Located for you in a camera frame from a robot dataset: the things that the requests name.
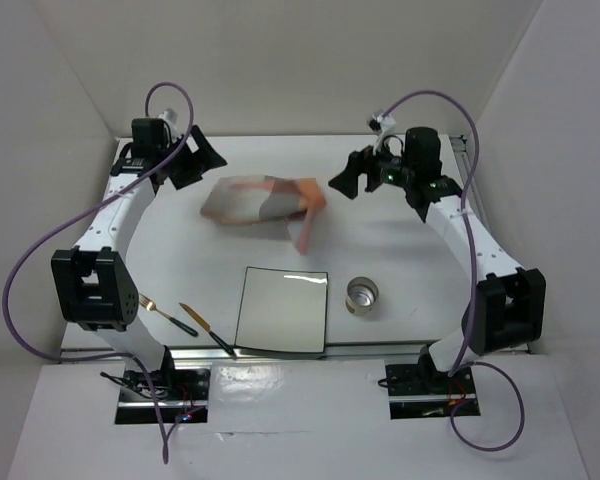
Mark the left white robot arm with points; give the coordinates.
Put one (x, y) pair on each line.
(94, 287)

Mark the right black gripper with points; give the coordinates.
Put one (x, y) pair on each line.
(360, 162)

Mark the gold knife green handle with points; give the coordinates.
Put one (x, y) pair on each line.
(228, 349)

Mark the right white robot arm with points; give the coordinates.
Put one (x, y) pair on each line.
(506, 306)

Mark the checkered orange blue cloth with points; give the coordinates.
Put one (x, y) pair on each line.
(258, 199)

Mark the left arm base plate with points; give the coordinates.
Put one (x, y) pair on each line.
(185, 399)

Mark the metal cup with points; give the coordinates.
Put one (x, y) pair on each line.
(361, 296)

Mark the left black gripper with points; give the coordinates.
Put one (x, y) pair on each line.
(205, 154)

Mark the square white plate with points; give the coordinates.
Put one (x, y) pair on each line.
(283, 311)

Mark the gold fork green handle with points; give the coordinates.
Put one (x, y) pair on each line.
(150, 306)

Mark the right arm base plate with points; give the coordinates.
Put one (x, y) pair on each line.
(414, 393)

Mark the aluminium rail right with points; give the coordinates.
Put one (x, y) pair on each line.
(463, 149)

